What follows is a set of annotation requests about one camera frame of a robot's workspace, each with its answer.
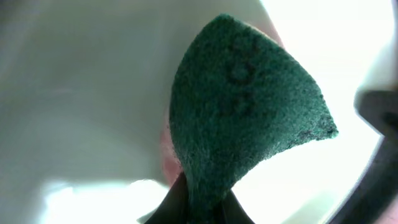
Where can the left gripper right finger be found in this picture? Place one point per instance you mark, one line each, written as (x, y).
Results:
(231, 212)

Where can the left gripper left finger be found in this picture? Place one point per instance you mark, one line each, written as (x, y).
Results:
(174, 207)

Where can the green yellow sponge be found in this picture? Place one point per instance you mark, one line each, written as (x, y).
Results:
(237, 99)

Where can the light blue plate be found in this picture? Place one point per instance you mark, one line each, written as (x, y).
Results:
(84, 87)

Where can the black round serving tray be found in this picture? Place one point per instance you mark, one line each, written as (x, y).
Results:
(378, 185)

